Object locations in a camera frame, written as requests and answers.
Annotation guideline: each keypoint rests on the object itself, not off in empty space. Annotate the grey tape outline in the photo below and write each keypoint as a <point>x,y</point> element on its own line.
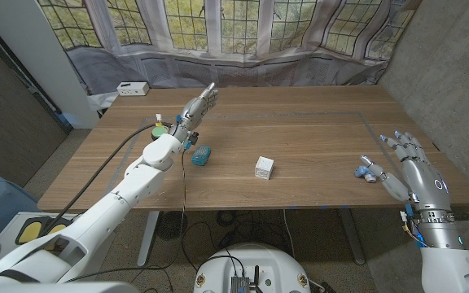
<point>259,115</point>

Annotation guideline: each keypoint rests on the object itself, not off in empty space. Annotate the grey table leg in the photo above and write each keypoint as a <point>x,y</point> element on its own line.
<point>351,238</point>

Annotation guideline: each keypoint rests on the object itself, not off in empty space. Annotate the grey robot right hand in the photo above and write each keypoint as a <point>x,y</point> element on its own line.
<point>428,191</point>

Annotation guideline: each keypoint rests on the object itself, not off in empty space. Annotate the green round disc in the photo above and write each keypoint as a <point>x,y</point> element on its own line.
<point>159,131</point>

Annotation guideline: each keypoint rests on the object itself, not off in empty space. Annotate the white outlet box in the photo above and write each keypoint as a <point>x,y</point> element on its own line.
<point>132,88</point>

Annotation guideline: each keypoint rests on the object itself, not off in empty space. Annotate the black yellow foot pedal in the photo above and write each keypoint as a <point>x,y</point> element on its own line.
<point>29,231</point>

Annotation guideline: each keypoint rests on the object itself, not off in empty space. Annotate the white cube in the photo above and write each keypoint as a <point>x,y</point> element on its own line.
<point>264,167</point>

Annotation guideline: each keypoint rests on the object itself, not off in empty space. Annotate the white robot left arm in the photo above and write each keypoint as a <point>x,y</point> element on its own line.
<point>145,179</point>

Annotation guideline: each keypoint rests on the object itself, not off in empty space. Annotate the teal toy phone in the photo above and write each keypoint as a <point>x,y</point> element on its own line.
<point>200,155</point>

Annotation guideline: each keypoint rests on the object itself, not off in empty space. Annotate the grey finned electronics module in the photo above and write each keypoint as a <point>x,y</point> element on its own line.
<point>239,285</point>

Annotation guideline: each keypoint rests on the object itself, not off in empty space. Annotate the white robot torso edge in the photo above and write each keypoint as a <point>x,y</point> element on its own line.
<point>55,288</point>

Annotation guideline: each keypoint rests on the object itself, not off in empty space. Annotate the round black floor fan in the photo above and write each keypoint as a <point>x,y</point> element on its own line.
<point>171,225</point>

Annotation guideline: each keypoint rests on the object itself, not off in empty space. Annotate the white partition panel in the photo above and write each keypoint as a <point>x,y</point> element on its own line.
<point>43,61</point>

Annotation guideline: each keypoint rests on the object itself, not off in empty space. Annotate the white flat floor panel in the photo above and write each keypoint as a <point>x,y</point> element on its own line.
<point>8,228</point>

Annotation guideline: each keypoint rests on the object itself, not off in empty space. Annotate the blue toy camera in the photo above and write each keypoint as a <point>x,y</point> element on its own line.
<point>361,171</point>

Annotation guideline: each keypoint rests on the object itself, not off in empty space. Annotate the white table leg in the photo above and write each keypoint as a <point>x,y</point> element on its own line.
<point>148,240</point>

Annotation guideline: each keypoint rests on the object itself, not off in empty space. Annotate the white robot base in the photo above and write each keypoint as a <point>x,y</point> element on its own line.
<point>275,264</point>

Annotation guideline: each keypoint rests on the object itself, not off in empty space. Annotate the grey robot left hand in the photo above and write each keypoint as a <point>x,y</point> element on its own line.
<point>195,112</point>

